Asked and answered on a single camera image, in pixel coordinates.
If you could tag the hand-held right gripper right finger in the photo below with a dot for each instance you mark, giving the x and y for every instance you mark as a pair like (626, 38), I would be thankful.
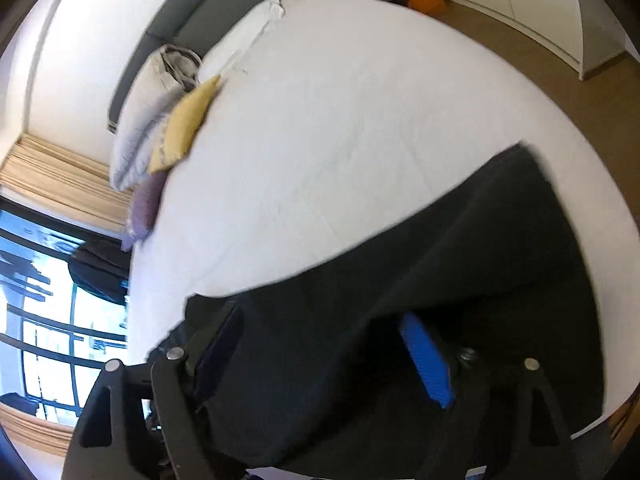
(425, 360)

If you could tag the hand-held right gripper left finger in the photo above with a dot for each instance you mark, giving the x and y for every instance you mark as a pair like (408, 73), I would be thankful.
(219, 355)

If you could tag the black pants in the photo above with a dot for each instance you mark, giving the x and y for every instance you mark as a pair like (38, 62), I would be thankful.
(350, 335)

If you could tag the black hanging jacket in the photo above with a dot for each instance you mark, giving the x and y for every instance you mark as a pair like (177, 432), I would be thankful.
(97, 270)

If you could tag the purple pillow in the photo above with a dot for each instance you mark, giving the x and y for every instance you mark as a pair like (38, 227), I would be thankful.
(145, 205)

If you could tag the black framed window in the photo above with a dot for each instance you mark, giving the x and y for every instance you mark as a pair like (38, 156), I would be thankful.
(45, 310)

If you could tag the beige curtain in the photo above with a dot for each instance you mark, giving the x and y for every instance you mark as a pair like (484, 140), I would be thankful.
(35, 427)
(60, 180)

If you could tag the yellow pillow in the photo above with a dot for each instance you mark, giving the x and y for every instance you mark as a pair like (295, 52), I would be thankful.
(182, 125)

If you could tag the white bed mattress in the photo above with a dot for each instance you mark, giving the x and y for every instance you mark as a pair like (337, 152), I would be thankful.
(350, 135)

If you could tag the stack of grey pillows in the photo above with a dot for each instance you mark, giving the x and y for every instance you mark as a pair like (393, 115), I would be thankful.
(135, 125)

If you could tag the white pillow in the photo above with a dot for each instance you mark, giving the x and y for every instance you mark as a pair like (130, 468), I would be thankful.
(240, 35)

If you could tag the grey bed headboard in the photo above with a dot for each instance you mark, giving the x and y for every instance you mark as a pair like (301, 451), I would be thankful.
(200, 10)

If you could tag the white wardrobe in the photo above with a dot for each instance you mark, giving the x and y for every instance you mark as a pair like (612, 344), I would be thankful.
(525, 0)

